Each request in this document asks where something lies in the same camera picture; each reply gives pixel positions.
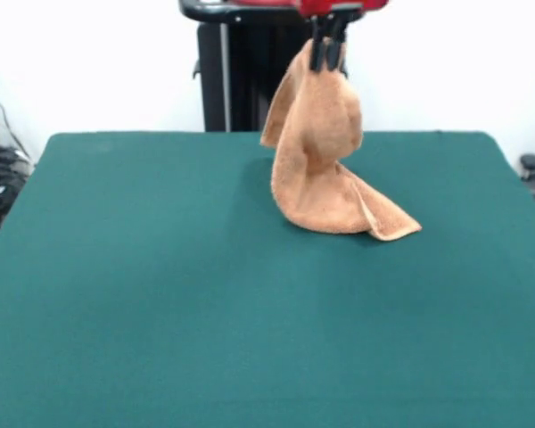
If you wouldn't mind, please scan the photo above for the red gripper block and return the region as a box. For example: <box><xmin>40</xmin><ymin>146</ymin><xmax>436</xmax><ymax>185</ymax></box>
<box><xmin>297</xmin><ymin>0</ymin><xmax>389</xmax><ymax>72</ymax></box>

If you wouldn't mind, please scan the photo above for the orange terry towel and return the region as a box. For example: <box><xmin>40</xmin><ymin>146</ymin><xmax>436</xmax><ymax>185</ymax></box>
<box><xmin>259</xmin><ymin>38</ymin><xmax>424</xmax><ymax>243</ymax></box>

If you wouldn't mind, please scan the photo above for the dark green table cloth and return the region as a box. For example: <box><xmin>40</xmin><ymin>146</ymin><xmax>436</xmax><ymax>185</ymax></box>
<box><xmin>0</xmin><ymin>130</ymin><xmax>535</xmax><ymax>428</ymax></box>

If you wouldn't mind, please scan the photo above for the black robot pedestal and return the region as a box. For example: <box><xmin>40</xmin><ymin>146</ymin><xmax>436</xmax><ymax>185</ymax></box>
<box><xmin>179</xmin><ymin>0</ymin><xmax>353</xmax><ymax>133</ymax></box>

